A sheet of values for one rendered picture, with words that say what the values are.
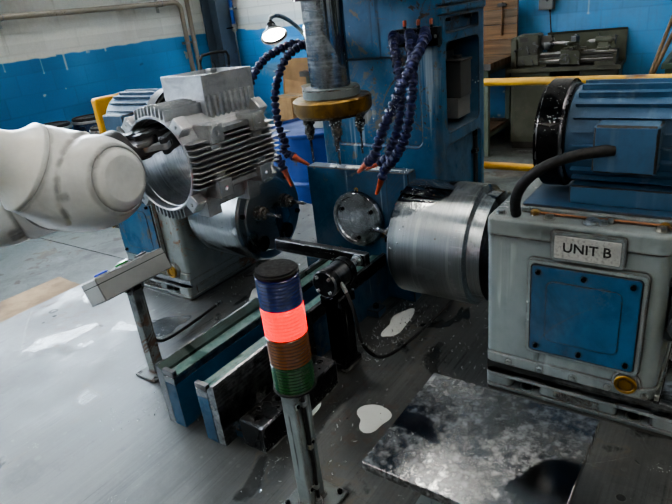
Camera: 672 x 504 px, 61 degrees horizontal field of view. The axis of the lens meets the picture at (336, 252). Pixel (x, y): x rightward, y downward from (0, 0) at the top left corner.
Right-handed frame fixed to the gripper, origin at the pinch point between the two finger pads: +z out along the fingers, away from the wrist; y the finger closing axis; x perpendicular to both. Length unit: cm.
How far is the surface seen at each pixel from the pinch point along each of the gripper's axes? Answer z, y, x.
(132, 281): -11.5, 21.6, 31.5
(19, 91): 236, 547, 59
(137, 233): 16, 60, 40
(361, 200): 41, -2, 35
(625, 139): 24, -64, 10
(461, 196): 28, -35, 25
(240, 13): 541, 503, 43
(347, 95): 36.5, -6.1, 7.0
